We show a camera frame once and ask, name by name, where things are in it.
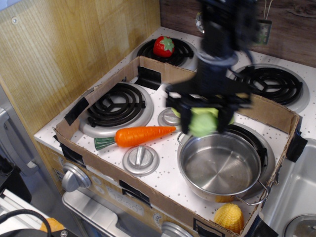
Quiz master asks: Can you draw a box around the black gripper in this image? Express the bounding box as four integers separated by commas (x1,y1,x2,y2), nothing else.
165,75,252,134

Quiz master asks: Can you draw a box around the green toy broccoli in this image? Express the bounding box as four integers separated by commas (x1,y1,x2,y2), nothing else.
189,108,218,137

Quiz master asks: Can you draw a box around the stainless steel pan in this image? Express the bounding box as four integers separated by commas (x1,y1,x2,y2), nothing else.
178,132,269,206

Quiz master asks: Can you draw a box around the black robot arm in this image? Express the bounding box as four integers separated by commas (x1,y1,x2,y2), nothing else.
165,0,257,134

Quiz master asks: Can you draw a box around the green plastic plate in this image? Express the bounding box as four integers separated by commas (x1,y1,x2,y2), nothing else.
171,106,235,125

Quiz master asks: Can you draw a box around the silver stovetop knob middle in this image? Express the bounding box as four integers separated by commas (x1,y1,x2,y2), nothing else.
158,108,181,132

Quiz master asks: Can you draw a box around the silver stovetop knob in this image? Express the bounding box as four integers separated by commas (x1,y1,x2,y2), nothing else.
158,108,181,132
122,145,159,177

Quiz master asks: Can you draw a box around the front right black burner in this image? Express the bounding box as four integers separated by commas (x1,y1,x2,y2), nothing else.
228,124,267,170

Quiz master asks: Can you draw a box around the front left black burner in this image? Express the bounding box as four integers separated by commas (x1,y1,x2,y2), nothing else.
87,82,146,127

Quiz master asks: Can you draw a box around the silver stovetop knob front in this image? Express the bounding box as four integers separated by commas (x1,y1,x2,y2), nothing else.
122,145,159,177

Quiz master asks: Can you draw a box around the red toy strawberry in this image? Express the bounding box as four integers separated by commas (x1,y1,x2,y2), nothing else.
153,36,175,58

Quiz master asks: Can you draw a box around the back right black burner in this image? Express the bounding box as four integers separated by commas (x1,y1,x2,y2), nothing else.
231,64,303,105

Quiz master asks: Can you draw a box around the orange toy carrot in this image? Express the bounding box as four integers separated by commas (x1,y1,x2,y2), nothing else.
94,126,176,150

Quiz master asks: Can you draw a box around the hanging metal strainer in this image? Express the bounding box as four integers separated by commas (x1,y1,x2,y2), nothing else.
195,12,205,34

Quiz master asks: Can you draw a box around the yellow toy corn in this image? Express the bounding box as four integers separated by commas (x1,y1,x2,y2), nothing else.
214,203,244,234

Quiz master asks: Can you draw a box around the hanging metal grater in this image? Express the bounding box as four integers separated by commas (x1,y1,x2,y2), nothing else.
255,20,272,45

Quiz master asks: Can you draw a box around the brown cardboard fence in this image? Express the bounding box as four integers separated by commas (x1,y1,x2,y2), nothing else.
54,56,302,237

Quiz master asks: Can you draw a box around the silver sink basin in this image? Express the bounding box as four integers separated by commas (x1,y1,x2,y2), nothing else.
262,138,316,237

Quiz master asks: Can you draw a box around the silver oven knob right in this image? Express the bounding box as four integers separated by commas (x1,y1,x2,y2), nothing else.
161,222,192,237

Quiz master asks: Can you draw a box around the silver oven knob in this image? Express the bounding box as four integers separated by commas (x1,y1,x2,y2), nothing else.
161,222,192,237
62,162,92,192

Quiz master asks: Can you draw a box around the silver oven knob left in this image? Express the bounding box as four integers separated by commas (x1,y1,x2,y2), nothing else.
62,162,92,192

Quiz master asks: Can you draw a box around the silver oven door handle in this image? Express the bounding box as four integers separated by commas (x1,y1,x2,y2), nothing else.
62,190,128,237

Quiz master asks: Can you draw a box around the black cable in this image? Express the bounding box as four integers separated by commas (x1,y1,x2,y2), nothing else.
0,209,53,237

